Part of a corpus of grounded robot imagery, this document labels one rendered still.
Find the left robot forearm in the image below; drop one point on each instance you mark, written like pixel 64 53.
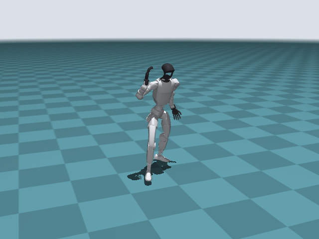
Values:
pixel 171 103

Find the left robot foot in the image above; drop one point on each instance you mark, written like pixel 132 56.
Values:
pixel 162 158

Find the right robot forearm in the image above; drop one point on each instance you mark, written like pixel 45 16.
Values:
pixel 142 89

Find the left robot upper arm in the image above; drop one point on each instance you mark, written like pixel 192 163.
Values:
pixel 176 85

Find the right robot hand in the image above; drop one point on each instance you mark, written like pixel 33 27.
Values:
pixel 147 75

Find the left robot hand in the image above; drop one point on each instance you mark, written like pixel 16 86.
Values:
pixel 175 112

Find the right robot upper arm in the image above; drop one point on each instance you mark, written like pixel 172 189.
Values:
pixel 152 86

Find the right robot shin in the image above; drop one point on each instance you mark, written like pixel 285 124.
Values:
pixel 150 155

